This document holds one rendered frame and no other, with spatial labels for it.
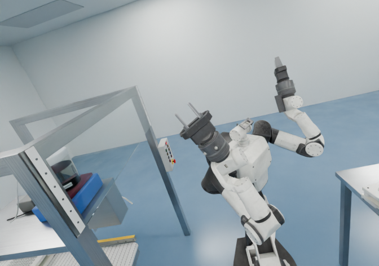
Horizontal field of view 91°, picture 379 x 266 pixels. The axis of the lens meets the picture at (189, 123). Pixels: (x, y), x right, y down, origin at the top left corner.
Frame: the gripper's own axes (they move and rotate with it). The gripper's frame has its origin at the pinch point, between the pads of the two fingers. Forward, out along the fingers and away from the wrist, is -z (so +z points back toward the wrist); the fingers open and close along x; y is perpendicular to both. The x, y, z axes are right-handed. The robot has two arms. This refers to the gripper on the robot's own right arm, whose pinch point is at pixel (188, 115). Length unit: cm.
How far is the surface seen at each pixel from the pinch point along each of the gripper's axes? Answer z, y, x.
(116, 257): 43, -36, -81
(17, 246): -2, -12, -82
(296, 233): 165, -70, 9
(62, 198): -5.9, -2.0, -48.8
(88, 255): 16, -3, -59
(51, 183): -11.8, -0.7, -46.5
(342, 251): 156, -33, 23
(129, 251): 46, -36, -74
